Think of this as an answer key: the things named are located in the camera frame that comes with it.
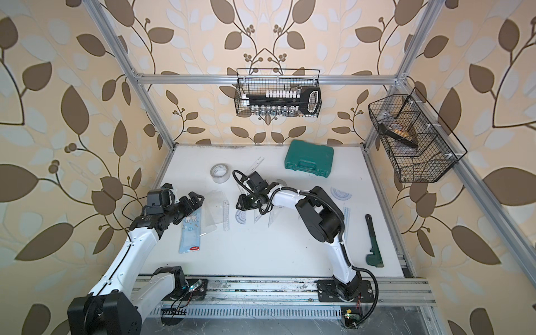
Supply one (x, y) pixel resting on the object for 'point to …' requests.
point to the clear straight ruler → (226, 216)
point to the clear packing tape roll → (219, 172)
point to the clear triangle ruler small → (257, 216)
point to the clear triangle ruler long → (275, 211)
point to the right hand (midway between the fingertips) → (240, 205)
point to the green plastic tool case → (310, 158)
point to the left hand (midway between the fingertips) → (191, 200)
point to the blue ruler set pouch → (190, 231)
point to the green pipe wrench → (375, 259)
